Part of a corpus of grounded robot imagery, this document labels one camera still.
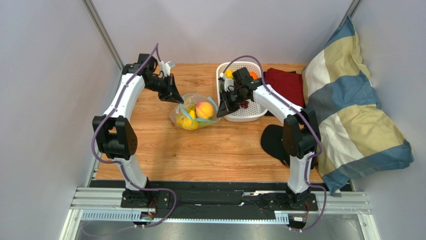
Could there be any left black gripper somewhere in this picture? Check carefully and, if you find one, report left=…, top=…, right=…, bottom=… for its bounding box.
left=144, top=73, right=184, bottom=105

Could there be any peach fruit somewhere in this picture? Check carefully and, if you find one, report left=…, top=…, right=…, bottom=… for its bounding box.
left=195, top=101, right=214, bottom=120

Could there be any clear zip top bag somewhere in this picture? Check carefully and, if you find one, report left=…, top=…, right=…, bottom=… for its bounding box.
left=168, top=93, right=221, bottom=131

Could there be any yellow banana bunch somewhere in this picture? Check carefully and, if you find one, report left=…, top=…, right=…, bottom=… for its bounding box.
left=176, top=104, right=199, bottom=130

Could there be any green lime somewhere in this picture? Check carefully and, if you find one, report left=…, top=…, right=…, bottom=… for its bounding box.
left=197, top=118, right=218, bottom=128

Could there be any yellow lemon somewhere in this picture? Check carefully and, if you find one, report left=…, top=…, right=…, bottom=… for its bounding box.
left=224, top=69, right=234, bottom=79

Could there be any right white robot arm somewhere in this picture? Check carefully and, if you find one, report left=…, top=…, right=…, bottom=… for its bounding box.
left=217, top=67, right=321, bottom=203

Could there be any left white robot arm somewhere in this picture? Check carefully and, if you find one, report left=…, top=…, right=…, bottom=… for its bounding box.
left=92, top=53, right=184, bottom=205

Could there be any dark purple grape bunch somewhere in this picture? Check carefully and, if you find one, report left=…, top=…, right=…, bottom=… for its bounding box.
left=239, top=100, right=250, bottom=109

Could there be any white plastic basket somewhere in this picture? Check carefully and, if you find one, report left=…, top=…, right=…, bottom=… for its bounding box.
left=216, top=61, right=267, bottom=122

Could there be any orange fruit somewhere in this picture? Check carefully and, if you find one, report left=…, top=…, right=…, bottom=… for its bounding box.
left=249, top=71, right=259, bottom=80

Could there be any black baseball cap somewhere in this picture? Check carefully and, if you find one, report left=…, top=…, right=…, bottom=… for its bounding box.
left=260, top=124, right=317, bottom=169

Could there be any folded red cloth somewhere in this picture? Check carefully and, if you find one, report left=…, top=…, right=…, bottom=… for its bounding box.
left=264, top=68, right=306, bottom=108

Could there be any striped blue yellow pillow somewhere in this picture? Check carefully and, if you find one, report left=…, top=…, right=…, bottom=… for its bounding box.
left=302, top=16, right=414, bottom=194

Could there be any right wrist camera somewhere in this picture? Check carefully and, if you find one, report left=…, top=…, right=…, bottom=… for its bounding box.
left=218, top=77, right=235, bottom=92

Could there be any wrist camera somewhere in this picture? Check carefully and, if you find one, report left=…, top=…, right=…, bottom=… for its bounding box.
left=218, top=77, right=235, bottom=92
left=159, top=60, right=176, bottom=78

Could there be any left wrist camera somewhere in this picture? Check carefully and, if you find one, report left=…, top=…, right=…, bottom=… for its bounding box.
left=159, top=60, right=176, bottom=78

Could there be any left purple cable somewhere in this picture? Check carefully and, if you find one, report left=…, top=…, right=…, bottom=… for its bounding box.
left=90, top=42, right=178, bottom=230

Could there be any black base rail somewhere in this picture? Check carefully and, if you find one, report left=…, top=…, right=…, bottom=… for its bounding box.
left=89, top=180, right=320, bottom=221

